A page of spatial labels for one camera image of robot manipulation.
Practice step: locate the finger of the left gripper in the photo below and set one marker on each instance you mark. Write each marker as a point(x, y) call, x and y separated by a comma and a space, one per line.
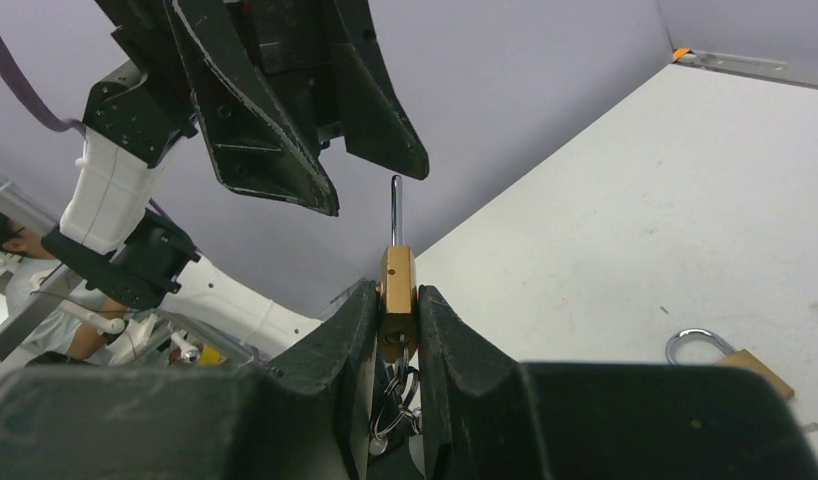
point(255, 145)
point(375, 125)

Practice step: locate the seated person with glasses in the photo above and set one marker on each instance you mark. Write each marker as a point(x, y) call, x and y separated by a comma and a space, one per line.
point(60, 330)

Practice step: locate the small padlock with keys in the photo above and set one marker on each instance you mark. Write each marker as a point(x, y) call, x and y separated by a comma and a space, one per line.
point(398, 331)

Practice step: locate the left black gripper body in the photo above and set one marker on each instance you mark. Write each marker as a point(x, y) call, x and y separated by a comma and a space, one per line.
point(300, 47)

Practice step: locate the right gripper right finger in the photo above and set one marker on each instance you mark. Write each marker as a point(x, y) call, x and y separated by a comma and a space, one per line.
point(488, 416)

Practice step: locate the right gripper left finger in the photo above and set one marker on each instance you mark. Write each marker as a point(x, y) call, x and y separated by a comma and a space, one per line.
point(303, 415)

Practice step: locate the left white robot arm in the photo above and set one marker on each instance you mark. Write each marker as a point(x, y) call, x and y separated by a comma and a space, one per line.
point(109, 236)

